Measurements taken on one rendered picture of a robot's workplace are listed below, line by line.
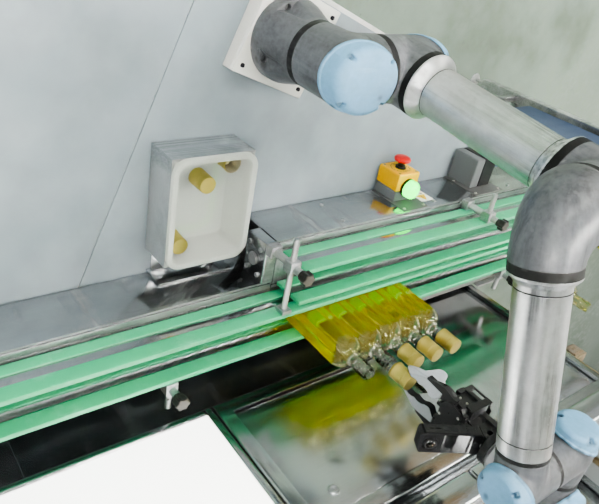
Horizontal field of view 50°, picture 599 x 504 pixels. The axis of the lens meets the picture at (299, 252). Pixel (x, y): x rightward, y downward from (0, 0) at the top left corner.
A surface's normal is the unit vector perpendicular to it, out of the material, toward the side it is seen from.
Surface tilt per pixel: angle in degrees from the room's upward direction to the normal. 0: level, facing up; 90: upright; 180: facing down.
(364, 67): 8
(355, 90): 8
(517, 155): 90
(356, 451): 90
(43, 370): 90
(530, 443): 49
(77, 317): 90
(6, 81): 0
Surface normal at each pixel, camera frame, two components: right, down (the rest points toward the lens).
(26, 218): 0.59, 0.50
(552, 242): -0.36, 0.03
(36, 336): 0.18, -0.84
